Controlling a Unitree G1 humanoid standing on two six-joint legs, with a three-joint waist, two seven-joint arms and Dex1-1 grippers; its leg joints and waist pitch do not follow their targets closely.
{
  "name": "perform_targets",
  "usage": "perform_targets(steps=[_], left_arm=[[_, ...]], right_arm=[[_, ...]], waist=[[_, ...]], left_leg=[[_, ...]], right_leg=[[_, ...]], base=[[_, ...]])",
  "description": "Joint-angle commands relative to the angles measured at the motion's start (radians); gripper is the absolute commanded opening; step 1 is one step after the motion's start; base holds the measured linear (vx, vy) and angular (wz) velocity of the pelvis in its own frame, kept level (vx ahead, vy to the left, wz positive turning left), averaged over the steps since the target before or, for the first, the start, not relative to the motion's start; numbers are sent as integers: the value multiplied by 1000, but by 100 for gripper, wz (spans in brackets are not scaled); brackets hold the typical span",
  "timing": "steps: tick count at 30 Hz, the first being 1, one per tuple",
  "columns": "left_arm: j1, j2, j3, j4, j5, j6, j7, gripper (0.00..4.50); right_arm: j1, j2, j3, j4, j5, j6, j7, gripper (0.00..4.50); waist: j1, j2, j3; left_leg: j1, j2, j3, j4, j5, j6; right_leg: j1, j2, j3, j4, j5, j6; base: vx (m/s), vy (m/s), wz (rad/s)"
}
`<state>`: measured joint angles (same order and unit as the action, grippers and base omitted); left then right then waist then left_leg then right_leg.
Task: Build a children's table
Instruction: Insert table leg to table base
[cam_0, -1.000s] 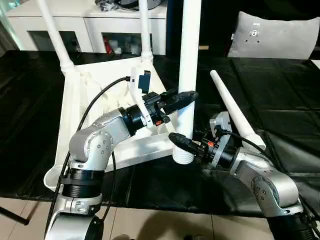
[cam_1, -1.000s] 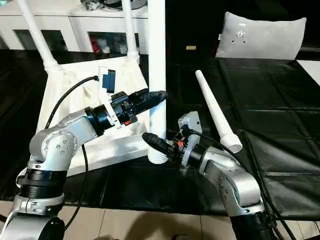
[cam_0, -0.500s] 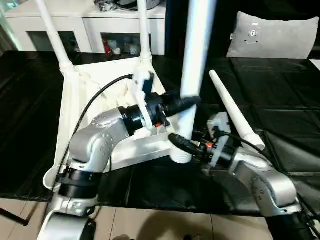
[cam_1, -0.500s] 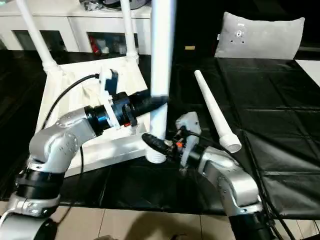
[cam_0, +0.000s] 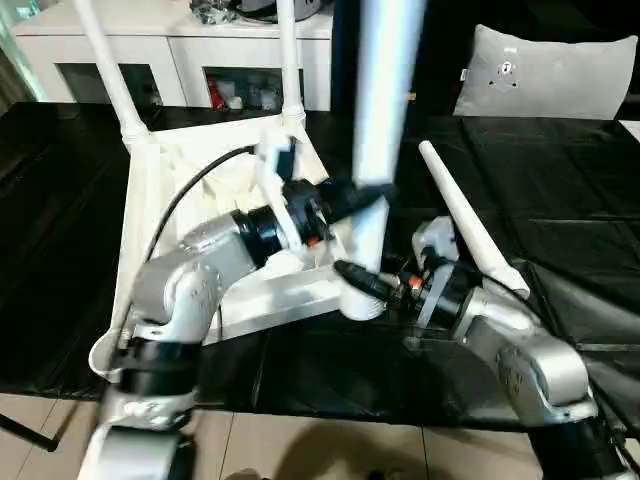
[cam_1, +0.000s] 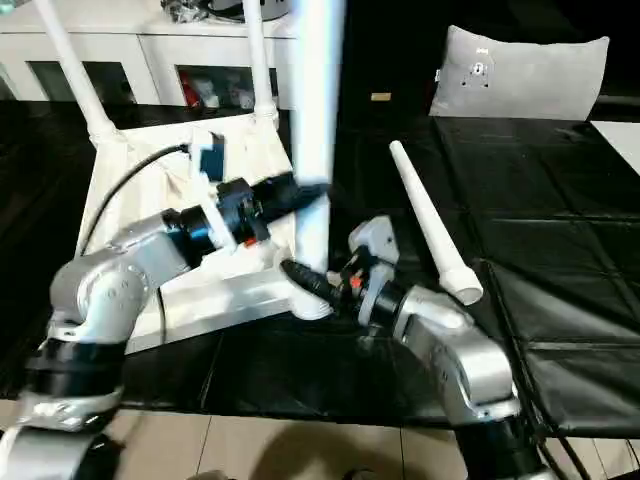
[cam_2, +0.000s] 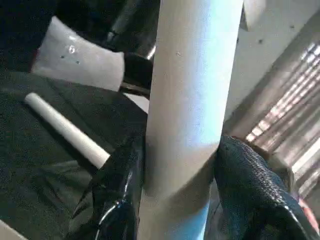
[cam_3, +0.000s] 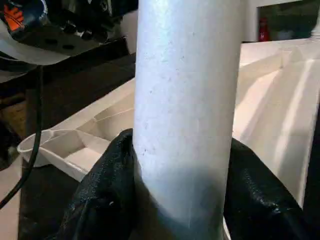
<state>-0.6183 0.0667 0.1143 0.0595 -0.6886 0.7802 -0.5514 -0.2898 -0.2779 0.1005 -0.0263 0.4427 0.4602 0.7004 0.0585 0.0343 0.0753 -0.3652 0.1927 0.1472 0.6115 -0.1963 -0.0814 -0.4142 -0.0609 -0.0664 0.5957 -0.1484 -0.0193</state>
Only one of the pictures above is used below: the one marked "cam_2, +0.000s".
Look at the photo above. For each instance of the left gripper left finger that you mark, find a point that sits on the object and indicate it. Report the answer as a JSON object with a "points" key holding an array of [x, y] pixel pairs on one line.
{"points": [[107, 200]]}

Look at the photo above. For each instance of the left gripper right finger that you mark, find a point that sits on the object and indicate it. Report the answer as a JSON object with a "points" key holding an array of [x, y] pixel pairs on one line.
{"points": [[255, 200]]}

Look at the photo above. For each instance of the white plastic table leg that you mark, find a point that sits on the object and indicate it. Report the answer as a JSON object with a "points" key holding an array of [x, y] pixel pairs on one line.
{"points": [[65, 130], [190, 100]]}

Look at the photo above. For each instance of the black work mat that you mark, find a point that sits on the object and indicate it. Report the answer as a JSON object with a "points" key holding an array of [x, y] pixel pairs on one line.
{"points": [[40, 165]]}

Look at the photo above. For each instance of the white flat sheet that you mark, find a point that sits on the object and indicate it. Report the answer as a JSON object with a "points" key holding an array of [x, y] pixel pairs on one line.
{"points": [[134, 101]]}

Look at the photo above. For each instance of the striped window blind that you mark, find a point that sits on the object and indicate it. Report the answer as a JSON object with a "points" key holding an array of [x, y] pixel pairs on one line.
{"points": [[295, 100]]}

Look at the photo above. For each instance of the grey cushion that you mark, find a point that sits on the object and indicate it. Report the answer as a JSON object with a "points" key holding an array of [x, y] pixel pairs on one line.
{"points": [[80, 60]]}

